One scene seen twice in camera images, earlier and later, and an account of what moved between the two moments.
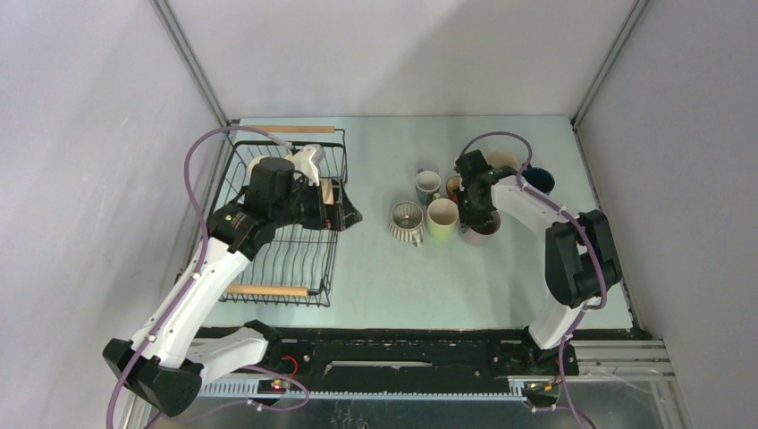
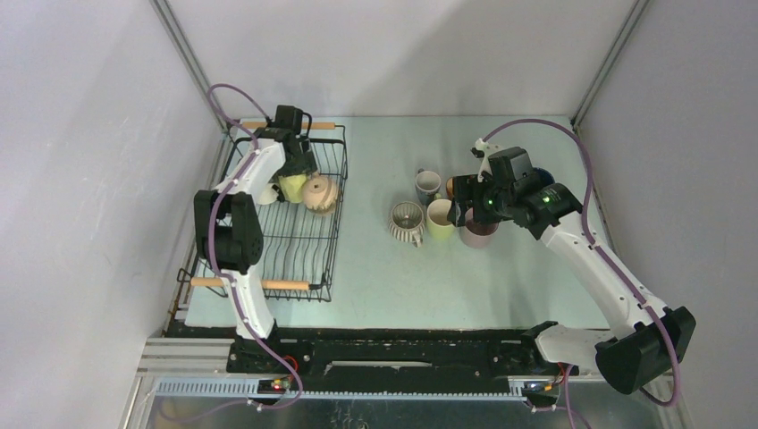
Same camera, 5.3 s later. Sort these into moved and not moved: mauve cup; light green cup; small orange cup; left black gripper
Moved: left black gripper
Not moved: light green cup; small orange cup; mauve cup
